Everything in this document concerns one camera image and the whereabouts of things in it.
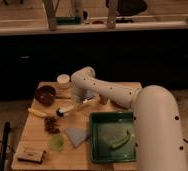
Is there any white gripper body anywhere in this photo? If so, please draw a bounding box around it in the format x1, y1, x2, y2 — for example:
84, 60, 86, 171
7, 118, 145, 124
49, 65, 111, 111
71, 86, 95, 103

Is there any white handled black brush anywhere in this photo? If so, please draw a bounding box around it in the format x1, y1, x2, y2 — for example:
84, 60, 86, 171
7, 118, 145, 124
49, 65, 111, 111
56, 99, 97, 117

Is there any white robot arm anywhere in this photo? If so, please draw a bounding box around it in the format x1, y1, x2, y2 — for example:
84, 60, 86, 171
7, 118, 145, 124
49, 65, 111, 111
71, 66, 188, 171

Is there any white plastic cup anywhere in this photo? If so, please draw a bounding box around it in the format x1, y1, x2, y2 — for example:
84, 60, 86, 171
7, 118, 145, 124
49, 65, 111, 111
57, 74, 70, 89

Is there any green plastic cup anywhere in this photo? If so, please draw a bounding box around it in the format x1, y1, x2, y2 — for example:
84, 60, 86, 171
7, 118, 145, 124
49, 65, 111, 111
49, 134, 64, 151

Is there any dark red bowl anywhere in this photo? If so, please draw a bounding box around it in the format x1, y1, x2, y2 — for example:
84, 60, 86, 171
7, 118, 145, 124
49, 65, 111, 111
34, 85, 56, 106

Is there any grey blue cloth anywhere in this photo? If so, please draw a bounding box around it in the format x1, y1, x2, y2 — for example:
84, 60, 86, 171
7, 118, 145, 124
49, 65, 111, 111
65, 127, 89, 148

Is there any brown grape bunch toy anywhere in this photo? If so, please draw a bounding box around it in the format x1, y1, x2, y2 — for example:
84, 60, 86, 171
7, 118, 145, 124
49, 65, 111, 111
44, 116, 60, 134

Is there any yellow banana toy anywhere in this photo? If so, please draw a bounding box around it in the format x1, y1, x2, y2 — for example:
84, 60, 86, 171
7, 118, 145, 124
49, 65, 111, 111
28, 108, 47, 118

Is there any green plastic tray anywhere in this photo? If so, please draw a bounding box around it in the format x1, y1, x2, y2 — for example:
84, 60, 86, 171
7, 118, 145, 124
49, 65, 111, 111
89, 112, 136, 163

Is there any black stand pole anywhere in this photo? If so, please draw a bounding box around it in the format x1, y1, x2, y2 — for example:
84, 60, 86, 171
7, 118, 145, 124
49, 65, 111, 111
0, 122, 11, 171

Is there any brown wooden block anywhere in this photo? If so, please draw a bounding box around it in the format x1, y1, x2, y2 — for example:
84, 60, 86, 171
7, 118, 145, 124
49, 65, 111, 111
17, 147, 46, 164

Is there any fork with dark handle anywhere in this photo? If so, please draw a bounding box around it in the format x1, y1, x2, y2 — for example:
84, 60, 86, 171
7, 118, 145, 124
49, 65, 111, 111
55, 96, 71, 99

